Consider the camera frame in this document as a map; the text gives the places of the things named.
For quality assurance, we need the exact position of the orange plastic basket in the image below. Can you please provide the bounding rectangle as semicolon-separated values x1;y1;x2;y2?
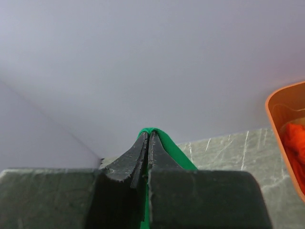
265;82;305;201

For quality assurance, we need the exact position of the green t shirt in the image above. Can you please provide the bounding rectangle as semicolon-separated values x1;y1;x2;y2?
138;127;197;229

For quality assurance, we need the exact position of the orange t shirt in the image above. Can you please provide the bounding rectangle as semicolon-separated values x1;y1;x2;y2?
283;123;305;193

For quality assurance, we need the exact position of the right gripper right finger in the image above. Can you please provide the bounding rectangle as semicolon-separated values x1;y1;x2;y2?
148;132;273;229

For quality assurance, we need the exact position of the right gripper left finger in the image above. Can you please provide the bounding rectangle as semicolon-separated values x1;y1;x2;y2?
85;132;148;229

